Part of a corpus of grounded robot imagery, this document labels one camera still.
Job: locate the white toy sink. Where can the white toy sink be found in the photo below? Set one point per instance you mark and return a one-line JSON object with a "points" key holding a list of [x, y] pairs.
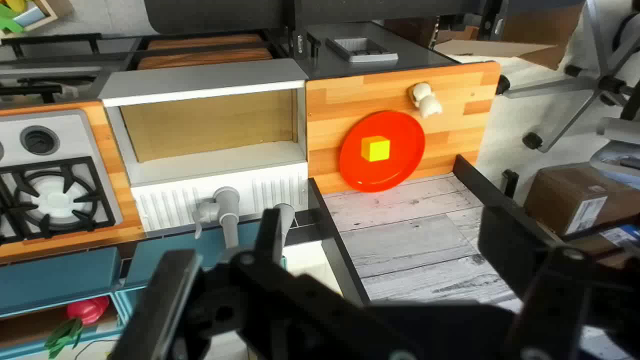
{"points": [[210, 165]]}

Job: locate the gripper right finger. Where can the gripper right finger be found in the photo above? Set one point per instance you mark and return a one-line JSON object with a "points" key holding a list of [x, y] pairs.
{"points": [[555, 300]]}

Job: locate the stove knob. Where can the stove knob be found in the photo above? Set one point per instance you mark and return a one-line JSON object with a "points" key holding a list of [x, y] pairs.
{"points": [[39, 140]]}

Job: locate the wooden box of toys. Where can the wooden box of toys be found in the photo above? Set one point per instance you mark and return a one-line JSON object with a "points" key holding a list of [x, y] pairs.
{"points": [[25, 15]]}

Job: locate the toy kitchen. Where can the toy kitchen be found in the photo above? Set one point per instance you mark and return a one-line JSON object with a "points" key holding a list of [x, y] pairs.
{"points": [[350, 95]]}

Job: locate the red toy pepper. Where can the red toy pepper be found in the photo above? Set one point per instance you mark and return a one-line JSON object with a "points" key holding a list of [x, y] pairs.
{"points": [[89, 309]]}

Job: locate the black toy burner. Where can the black toy burner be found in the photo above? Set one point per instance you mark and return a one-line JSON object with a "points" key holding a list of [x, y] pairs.
{"points": [[55, 200]]}

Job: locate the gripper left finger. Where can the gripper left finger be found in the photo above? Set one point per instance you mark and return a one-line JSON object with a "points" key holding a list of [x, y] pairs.
{"points": [[225, 310]]}

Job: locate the yellow block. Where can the yellow block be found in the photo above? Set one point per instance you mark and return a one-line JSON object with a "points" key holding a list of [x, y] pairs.
{"points": [[375, 149]]}

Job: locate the open cardboard box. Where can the open cardboard box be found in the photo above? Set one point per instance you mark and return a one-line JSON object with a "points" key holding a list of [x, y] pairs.
{"points": [[520, 35]]}

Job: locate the grey tray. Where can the grey tray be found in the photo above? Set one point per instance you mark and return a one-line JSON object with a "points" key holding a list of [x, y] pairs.
{"points": [[361, 50]]}

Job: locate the cardboard box with label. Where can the cardboard box with label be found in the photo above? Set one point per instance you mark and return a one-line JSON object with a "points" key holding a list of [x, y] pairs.
{"points": [[570, 197]]}

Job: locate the office chair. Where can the office chair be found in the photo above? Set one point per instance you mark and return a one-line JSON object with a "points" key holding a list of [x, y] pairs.
{"points": [[590, 75]]}

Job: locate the orange plate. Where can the orange plate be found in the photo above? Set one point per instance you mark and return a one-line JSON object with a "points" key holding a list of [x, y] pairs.
{"points": [[400, 165]]}

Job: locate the grey toy tap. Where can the grey toy tap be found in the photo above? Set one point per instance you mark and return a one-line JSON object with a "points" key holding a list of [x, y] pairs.
{"points": [[226, 205]]}

